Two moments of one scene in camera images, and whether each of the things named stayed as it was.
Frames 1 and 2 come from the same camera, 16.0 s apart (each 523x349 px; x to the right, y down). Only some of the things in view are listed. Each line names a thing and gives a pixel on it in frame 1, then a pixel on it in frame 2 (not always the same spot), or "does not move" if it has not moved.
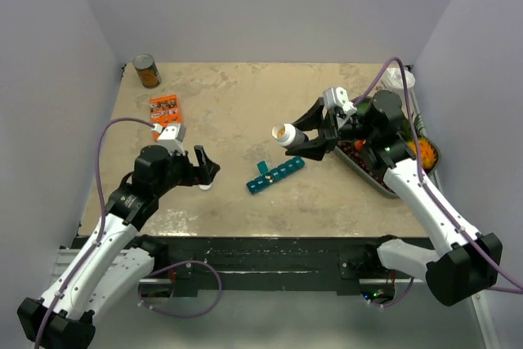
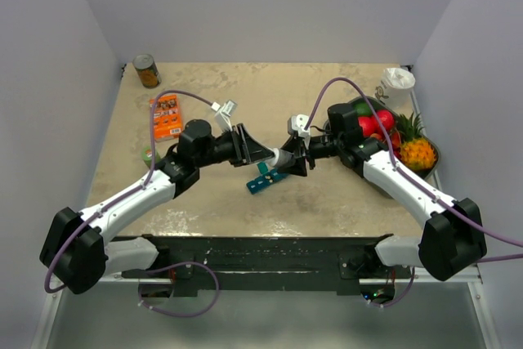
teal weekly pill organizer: x=270 y=175 does not move
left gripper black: x=191 y=170 → x=246 y=149
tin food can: x=147 y=69 does not move
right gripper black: x=315 y=149 → x=297 y=145
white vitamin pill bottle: x=288 y=135 → x=283 y=158
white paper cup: x=392 y=80 does not move
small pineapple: x=427 y=150 does not move
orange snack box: x=164 y=110 does not move
